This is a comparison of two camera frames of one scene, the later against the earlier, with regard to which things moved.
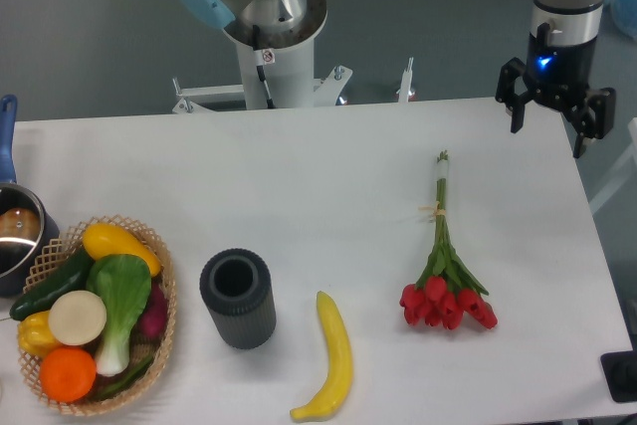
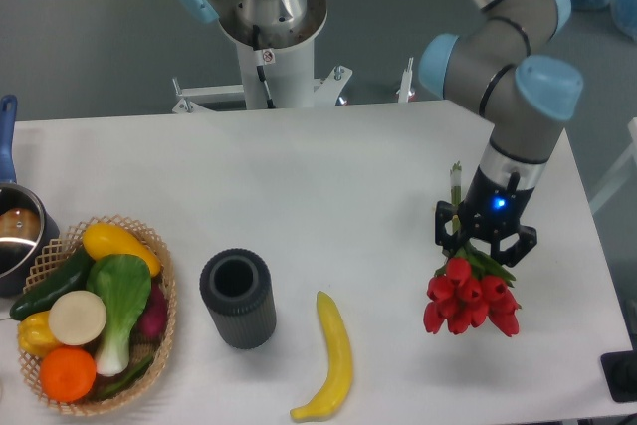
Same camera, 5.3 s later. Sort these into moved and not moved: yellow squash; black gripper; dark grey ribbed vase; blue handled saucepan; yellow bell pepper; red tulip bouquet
Moved: black gripper; red tulip bouquet
Not moved: blue handled saucepan; dark grey ribbed vase; yellow bell pepper; yellow squash
